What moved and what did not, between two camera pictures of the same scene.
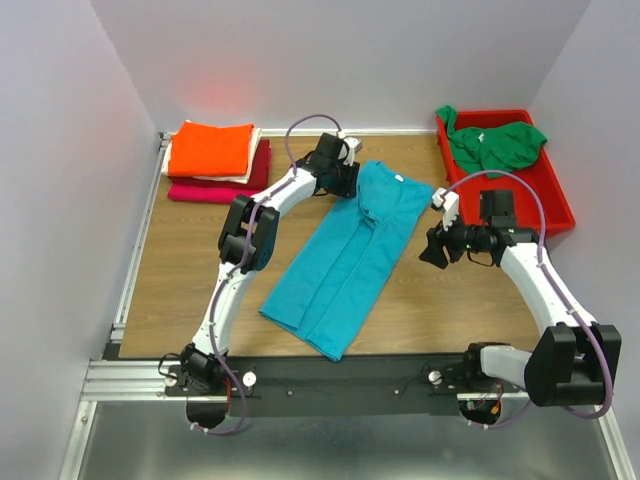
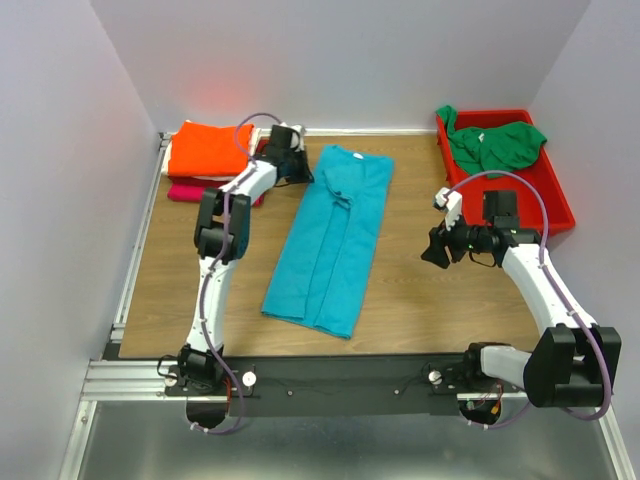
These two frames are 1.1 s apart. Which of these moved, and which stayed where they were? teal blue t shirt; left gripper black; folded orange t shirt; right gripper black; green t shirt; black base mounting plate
Moved: left gripper black; teal blue t shirt
Stayed: right gripper black; black base mounting plate; folded orange t shirt; green t shirt
